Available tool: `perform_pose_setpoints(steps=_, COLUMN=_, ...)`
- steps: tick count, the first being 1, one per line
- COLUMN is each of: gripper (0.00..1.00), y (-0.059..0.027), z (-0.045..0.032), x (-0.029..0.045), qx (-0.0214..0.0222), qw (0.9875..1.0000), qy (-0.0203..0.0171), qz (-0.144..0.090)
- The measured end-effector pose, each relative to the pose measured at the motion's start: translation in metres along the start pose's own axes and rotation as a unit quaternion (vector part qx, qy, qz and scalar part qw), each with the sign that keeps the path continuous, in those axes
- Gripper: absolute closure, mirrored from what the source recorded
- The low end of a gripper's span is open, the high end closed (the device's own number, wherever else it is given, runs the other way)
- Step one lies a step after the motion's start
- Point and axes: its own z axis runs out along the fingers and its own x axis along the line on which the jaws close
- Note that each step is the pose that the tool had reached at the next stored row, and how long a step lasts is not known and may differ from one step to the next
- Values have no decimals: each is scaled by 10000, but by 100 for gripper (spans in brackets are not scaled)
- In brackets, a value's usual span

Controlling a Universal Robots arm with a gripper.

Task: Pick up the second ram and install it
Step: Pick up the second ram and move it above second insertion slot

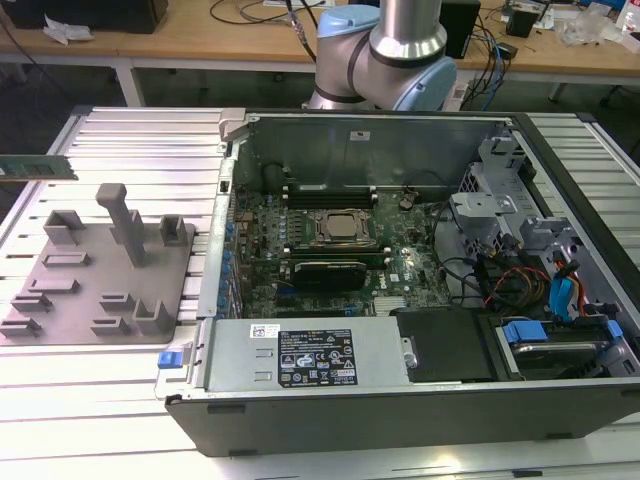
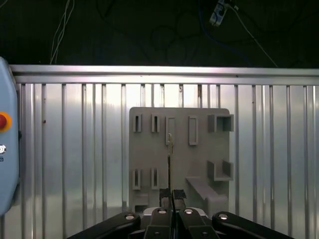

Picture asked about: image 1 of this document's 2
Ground wooden desk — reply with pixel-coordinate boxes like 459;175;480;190
0;0;640;109

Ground silver drive cage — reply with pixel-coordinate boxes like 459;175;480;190
448;133;539;251

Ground red and yellow wires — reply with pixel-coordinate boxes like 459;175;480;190
479;264;551;314

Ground metal CPU socket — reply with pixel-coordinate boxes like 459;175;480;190
307;207;379;247

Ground large black box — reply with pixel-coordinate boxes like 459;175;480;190
9;0;169;34

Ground thin black wire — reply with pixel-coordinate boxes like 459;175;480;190
402;169;456;199

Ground silver CPU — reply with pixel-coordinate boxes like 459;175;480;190
323;213;360;237

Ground small black device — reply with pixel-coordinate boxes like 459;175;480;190
505;7;541;37

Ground clear plastic bags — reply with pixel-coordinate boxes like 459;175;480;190
559;7;616;46

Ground black plastic shroud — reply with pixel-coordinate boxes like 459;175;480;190
389;308;501;384

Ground silver power supply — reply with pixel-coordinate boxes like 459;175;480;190
202;318;409;392

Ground silver chipset heat sink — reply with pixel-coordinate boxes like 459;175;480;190
374;297;407;317

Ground blue hanging cable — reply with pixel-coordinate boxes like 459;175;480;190
491;29;505;109

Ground black and silver PC case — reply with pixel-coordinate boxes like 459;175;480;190
154;107;640;459

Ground grey parts rack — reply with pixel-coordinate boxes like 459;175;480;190
0;182;197;347

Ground green motherboard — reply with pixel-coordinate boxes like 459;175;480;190
227;184;454;319

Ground green RAM stick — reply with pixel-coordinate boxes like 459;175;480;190
0;154;80;181

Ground blue flat wire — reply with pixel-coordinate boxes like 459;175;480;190
548;252;586;326

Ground hard disk in blue carrier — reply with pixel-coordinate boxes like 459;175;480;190
502;319;624;379

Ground tall black box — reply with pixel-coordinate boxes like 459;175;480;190
442;0;482;60

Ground white crumpled paper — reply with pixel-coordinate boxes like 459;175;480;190
42;14;94;41

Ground dark round cable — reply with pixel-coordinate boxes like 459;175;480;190
429;202;484;306

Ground black desk cables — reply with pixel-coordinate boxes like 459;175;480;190
209;0;281;24

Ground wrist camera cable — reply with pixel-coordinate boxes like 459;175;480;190
284;0;321;64

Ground black graphics card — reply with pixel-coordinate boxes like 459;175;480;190
292;258;367;292

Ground black RAM slot bank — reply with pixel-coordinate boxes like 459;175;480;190
282;243;392;267
282;182;379;211

